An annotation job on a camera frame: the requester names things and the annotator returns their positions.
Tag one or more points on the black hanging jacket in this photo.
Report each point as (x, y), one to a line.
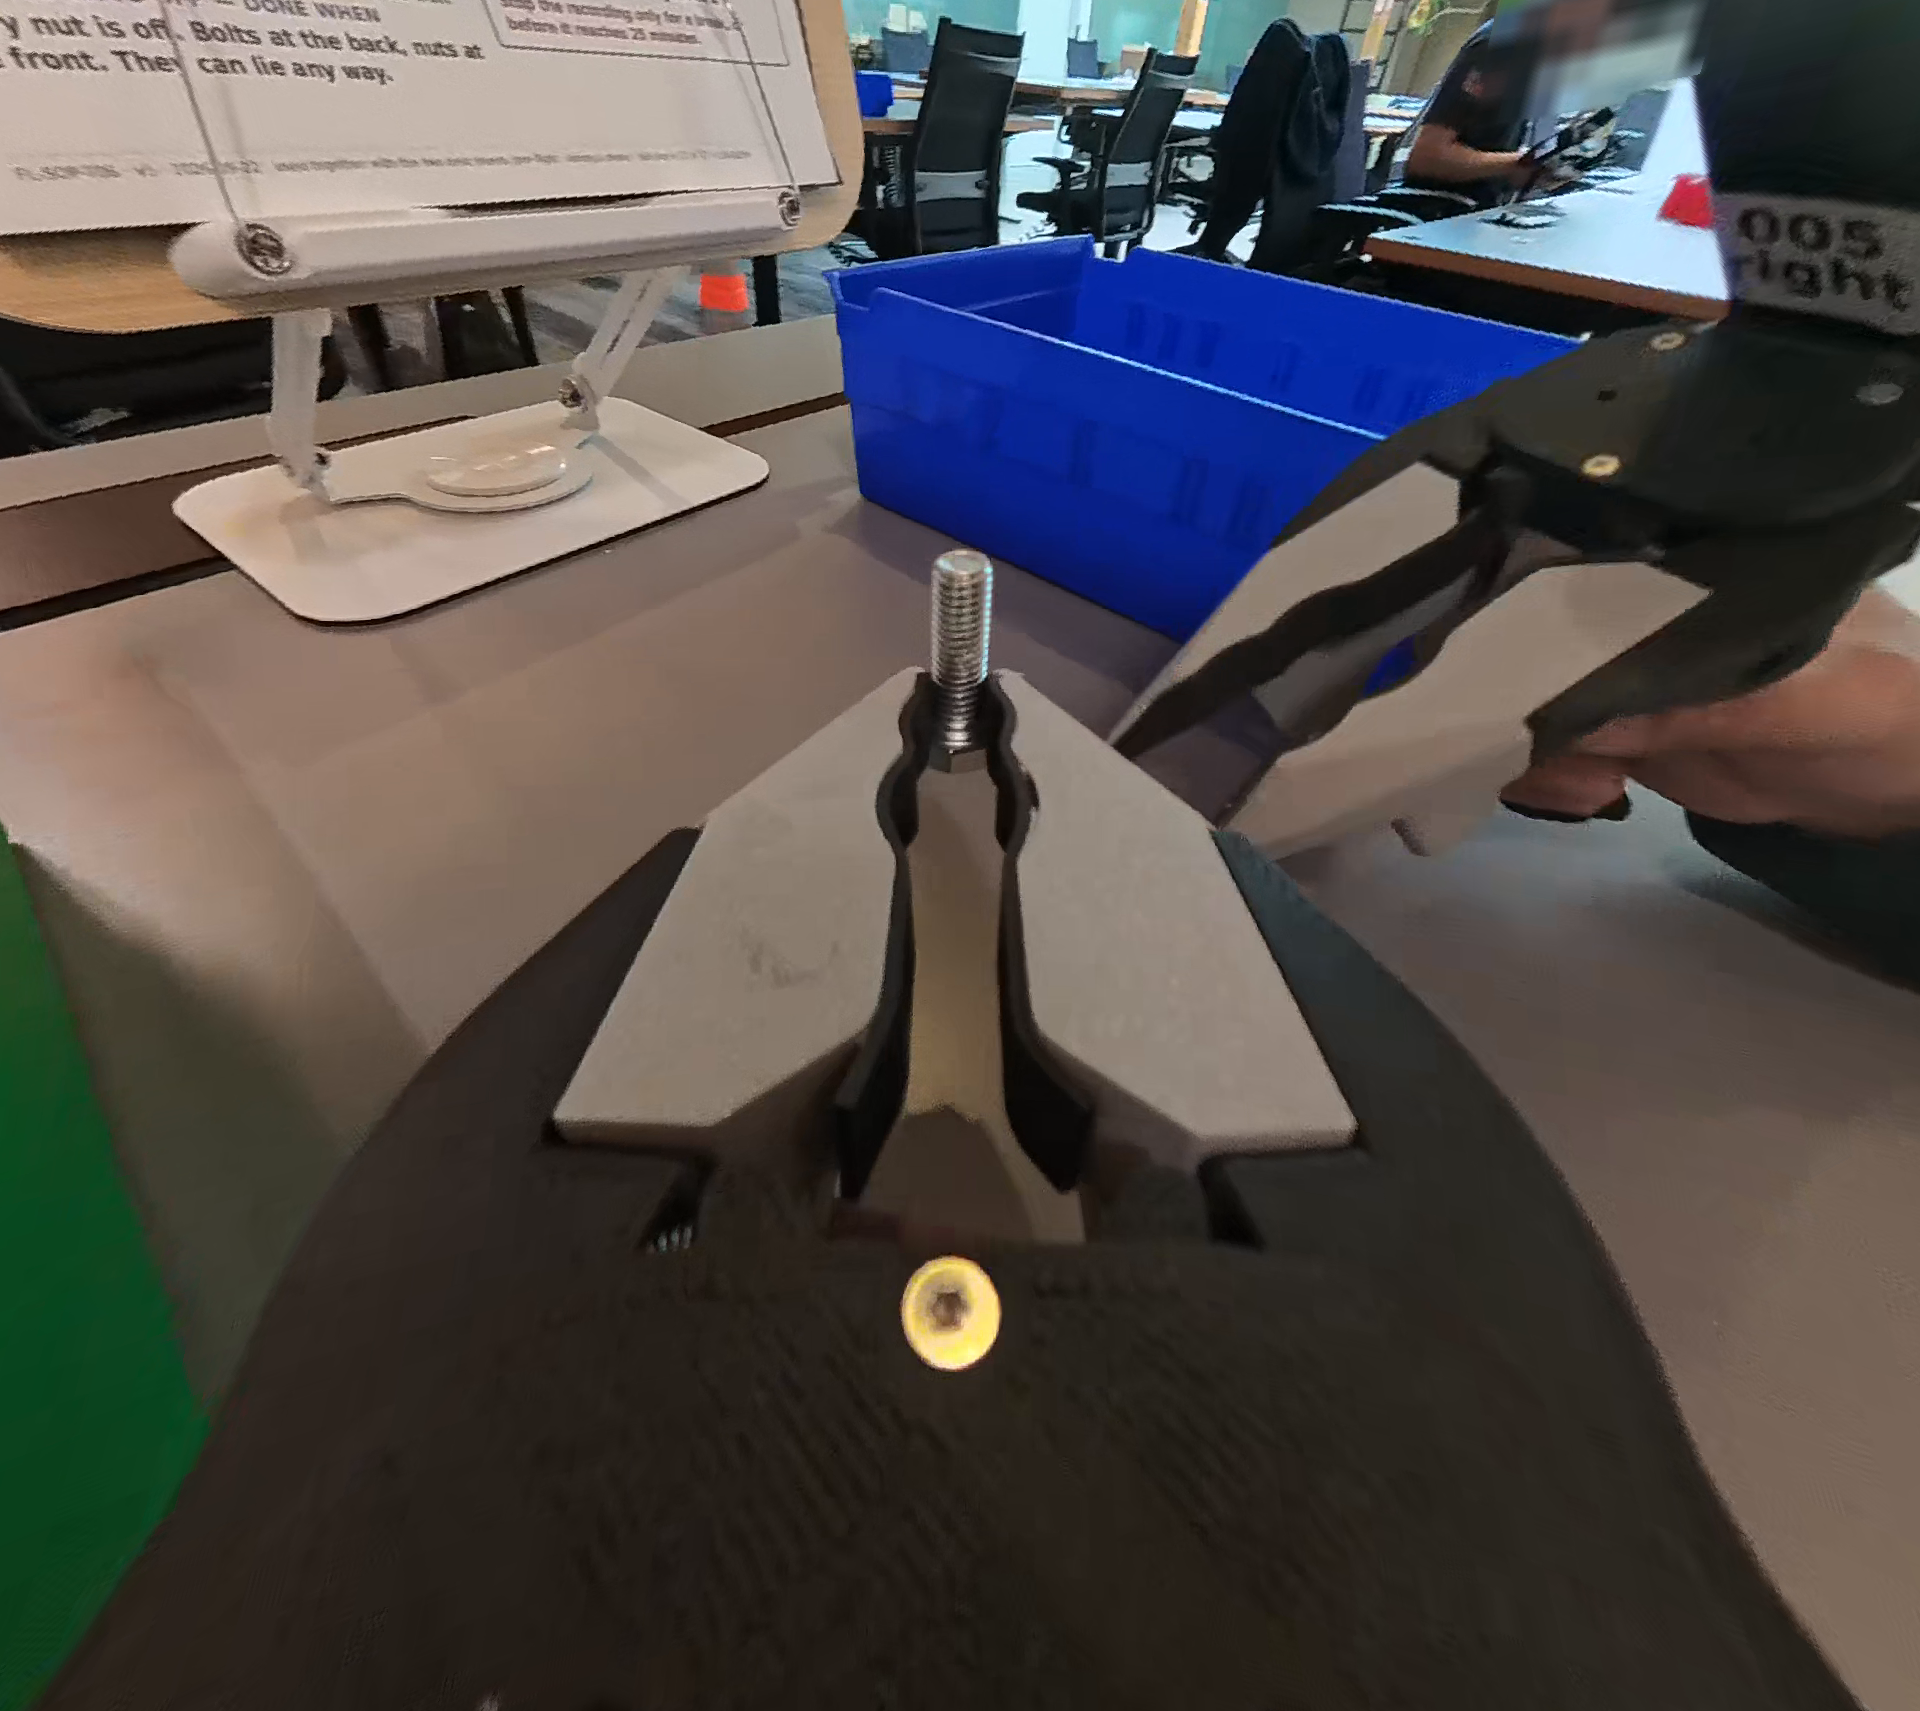
(1282, 121)

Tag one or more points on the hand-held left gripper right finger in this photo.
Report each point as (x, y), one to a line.
(1170, 976)

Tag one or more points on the silver hex bolt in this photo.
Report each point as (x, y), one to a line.
(961, 646)

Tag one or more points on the small blue bin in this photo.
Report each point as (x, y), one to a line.
(873, 91)

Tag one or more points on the grey side desk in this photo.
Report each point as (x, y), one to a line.
(1561, 249)

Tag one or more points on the small red bin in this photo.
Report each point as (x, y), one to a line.
(1688, 205)

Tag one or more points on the person's right hand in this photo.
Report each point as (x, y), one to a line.
(1801, 752)

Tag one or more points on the black office chair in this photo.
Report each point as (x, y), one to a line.
(1141, 137)
(961, 121)

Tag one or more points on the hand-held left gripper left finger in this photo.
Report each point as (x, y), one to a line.
(735, 976)

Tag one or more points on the printed instruction sheet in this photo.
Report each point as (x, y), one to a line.
(451, 137)

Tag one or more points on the blue plastic bin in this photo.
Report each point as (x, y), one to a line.
(1050, 451)

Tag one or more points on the person's right forearm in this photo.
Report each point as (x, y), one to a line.
(1830, 894)

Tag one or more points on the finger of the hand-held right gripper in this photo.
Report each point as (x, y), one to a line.
(1321, 572)
(1441, 706)

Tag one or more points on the green plastic bin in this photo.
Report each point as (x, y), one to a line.
(75, 1292)

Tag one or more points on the orange traffic cone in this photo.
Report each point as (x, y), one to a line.
(723, 291)

